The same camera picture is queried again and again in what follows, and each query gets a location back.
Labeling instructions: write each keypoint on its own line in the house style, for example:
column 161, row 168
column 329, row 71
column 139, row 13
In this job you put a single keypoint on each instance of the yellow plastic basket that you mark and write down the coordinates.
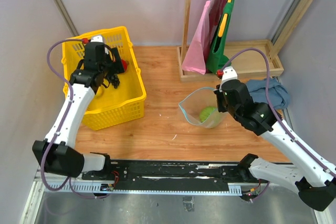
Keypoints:
column 115, row 106

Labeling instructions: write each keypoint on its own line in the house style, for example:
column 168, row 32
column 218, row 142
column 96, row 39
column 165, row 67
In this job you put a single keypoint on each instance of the yellow mango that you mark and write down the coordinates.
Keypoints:
column 99, row 92

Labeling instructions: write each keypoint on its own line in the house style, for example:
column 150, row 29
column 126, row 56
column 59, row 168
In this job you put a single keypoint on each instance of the black grape bunch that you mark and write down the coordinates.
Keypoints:
column 115, row 81

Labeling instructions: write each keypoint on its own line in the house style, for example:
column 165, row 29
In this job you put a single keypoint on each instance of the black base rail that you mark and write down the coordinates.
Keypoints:
column 172, row 177

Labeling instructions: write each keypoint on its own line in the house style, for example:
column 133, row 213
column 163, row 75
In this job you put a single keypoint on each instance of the red pomegranate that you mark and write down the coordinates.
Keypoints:
column 125, row 65

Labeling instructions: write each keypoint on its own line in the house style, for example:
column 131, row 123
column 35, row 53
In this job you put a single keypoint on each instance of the wooden rack tray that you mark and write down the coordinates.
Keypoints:
column 250, row 66

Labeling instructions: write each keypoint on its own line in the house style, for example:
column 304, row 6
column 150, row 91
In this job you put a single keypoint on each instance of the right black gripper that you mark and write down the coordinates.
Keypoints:
column 219, row 93

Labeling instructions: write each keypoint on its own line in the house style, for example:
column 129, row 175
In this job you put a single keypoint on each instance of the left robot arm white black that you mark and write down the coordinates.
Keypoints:
column 56, row 153

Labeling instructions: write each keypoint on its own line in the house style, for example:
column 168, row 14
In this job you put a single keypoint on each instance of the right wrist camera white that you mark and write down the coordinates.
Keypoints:
column 229, row 73

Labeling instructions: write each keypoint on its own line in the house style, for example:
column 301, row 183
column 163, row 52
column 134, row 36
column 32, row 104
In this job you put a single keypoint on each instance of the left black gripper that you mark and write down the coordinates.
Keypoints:
column 116, row 66

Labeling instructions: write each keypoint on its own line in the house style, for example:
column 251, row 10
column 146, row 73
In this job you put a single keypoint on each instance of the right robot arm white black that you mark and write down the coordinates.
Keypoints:
column 312, row 178

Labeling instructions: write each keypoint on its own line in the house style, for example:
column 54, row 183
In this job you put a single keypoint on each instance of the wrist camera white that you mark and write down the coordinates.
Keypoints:
column 97, row 40
column 229, row 73

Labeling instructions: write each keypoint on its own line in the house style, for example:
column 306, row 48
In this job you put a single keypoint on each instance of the green cabbage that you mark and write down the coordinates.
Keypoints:
column 206, row 112

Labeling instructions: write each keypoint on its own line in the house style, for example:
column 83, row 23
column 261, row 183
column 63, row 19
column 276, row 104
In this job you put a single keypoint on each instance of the green hanging bag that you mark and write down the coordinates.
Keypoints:
column 216, row 58

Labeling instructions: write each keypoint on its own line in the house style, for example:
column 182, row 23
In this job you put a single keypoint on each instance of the blue crumpled cloth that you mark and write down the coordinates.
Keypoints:
column 277, row 93

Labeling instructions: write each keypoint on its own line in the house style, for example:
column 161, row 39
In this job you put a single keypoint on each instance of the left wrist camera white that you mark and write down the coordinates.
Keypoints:
column 97, row 40

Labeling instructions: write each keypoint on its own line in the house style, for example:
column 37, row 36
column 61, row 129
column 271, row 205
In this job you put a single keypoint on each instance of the clear zip top bag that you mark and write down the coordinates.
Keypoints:
column 195, row 102

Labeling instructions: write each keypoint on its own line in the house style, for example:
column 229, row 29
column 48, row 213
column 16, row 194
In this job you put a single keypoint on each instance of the pink hanging bag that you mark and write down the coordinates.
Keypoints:
column 195, row 59

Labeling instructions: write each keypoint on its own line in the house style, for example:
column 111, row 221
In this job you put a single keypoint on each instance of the dark red hanging bag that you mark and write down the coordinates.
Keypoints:
column 215, row 12

